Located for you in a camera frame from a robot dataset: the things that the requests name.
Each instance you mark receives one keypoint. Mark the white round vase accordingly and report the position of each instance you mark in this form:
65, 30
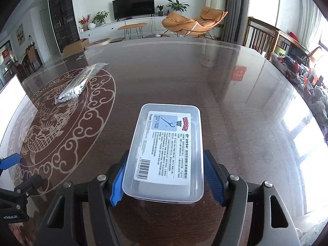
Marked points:
91, 25

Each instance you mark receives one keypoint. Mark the red flower plant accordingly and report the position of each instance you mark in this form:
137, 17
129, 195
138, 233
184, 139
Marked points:
84, 21

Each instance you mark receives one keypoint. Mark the orange bench stool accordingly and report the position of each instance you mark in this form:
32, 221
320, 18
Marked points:
132, 25

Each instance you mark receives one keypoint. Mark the purple floor mat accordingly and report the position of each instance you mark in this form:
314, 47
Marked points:
151, 36

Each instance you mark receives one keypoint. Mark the wooden dining chair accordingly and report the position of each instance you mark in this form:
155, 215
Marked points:
33, 59

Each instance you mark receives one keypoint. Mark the bushy green potted plant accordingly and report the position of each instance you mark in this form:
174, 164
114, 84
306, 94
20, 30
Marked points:
101, 17

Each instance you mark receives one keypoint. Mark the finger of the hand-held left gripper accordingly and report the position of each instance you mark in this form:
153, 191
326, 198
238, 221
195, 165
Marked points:
10, 161
28, 184

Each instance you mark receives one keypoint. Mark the clear plastic floss box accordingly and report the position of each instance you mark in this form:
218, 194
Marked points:
166, 146

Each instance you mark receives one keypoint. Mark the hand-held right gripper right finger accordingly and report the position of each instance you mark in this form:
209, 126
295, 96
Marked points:
212, 179

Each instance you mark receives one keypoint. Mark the framed wall painting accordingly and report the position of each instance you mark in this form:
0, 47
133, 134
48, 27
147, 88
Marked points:
20, 34

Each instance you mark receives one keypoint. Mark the broad-leaf potted plant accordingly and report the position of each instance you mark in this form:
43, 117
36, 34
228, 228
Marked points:
178, 6

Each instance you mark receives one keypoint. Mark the clear plastic bag of swabs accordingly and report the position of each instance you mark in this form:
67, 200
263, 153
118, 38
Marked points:
79, 82

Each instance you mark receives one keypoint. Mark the black television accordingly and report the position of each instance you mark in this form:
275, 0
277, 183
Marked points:
133, 7

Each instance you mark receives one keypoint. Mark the round beige floor pad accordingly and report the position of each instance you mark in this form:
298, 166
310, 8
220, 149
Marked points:
98, 43

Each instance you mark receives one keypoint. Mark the orange lounge chair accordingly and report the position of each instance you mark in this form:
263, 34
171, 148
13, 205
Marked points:
187, 23

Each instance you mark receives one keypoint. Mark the pile of assorted clutter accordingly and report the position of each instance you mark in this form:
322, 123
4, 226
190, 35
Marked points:
302, 74

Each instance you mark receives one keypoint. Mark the grey curtain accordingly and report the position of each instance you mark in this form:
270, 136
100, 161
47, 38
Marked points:
230, 7

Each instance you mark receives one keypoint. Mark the dark display cabinet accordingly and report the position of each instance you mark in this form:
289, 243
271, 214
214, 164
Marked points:
62, 15

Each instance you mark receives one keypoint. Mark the small potted plant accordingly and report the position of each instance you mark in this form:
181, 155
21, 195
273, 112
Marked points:
160, 10

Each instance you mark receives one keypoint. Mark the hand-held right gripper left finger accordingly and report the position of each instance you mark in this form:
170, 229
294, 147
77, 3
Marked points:
117, 184

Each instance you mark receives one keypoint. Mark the cardboard box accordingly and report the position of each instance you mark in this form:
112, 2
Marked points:
75, 46

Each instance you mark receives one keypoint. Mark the white TV cabinet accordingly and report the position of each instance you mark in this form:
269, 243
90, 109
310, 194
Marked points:
107, 29

